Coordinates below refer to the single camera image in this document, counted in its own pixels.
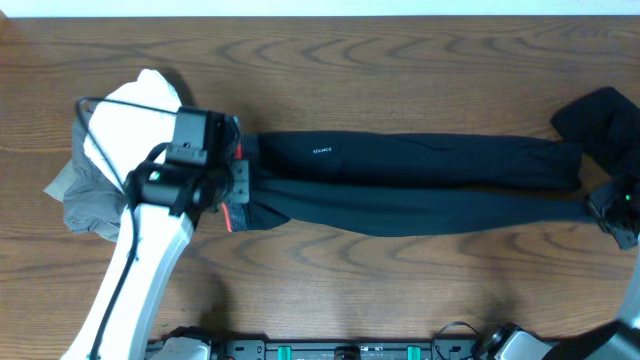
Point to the grey crumpled garment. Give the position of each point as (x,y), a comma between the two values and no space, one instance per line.
(91,203)

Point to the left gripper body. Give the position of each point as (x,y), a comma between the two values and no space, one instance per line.
(241,181)

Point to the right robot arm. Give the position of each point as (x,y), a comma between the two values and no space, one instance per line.
(616,340)

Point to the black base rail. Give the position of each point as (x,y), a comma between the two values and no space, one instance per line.
(456,348)

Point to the white crumpled garment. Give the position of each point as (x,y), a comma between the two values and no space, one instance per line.
(130,123)

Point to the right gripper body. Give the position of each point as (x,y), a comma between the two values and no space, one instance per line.
(615,205)

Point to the black garment at right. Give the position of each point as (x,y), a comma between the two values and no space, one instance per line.
(606,124)

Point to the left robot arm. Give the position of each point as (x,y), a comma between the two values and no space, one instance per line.
(170,166)

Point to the black leggings with red waistband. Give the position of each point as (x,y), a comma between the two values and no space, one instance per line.
(396,185)

